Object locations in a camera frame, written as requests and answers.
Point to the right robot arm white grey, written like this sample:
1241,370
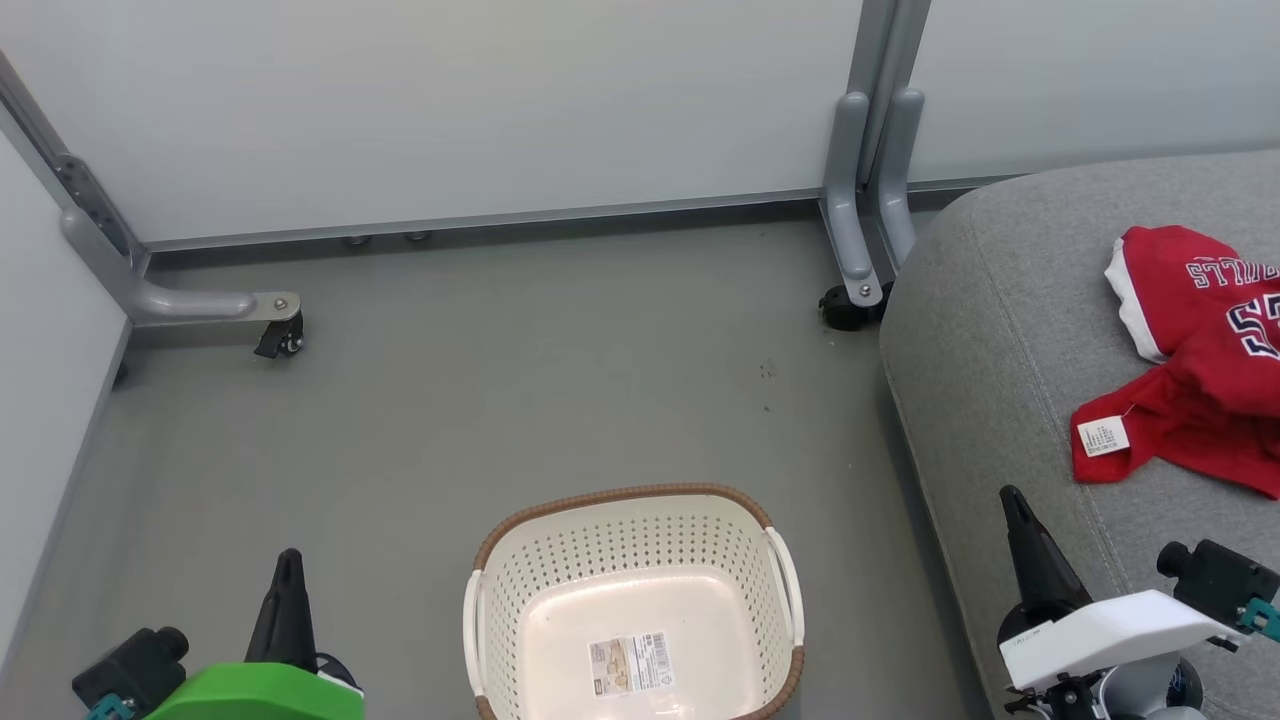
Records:
1140,690

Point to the grey fabric sofa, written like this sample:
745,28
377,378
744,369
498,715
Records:
1000,330

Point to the grey metal partition leg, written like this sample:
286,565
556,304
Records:
850,220
900,170

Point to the red sports jersey white trim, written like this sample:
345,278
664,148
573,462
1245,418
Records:
1190,440
1200,310

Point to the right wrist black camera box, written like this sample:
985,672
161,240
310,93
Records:
1225,580

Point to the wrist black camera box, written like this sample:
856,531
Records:
135,665
1225,580

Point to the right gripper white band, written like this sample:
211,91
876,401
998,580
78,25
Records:
1110,630

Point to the cream perforated basket brown rim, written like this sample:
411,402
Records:
640,550

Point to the large black caster wheel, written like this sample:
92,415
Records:
845,310

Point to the small grey levelling foot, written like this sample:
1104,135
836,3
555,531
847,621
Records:
417,236

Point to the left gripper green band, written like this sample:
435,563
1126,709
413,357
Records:
260,695

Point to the small black caster wheel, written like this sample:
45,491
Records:
280,340

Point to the long grey metal partition foot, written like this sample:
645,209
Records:
180,300

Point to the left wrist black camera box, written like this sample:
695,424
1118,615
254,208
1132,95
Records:
135,665

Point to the paper barcode sticker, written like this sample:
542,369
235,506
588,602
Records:
632,663

